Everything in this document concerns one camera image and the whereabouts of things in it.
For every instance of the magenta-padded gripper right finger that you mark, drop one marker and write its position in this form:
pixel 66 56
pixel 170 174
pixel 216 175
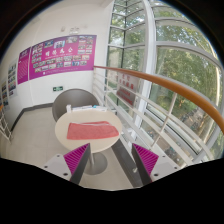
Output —
pixel 145 159

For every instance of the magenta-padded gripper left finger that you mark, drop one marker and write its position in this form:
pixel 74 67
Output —
pixel 77 159

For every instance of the pink towel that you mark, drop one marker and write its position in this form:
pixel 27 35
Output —
pixel 92 130

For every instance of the small upright white box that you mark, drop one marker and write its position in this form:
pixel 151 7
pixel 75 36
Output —
pixel 68 108

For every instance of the flat white and blue box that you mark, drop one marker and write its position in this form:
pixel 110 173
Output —
pixel 99 108

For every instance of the grey round-back chair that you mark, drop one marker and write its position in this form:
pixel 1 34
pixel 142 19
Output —
pixel 73 100

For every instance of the red and white warning sign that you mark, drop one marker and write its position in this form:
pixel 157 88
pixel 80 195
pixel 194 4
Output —
pixel 126 89

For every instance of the green exit sign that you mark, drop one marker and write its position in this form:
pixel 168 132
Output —
pixel 57 88

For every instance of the white stair railing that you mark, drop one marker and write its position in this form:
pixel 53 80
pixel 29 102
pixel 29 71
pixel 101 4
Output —
pixel 5 125

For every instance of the white photo poster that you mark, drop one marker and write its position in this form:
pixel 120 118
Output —
pixel 12 79
pixel 4 94

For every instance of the large magenta photo poster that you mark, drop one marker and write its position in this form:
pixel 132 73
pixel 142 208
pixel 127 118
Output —
pixel 63 56

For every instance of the narrow magenta text poster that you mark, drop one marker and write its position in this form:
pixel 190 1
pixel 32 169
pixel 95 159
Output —
pixel 23 66

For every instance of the grey table pedestal base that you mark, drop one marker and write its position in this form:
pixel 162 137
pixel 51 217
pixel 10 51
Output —
pixel 97 166

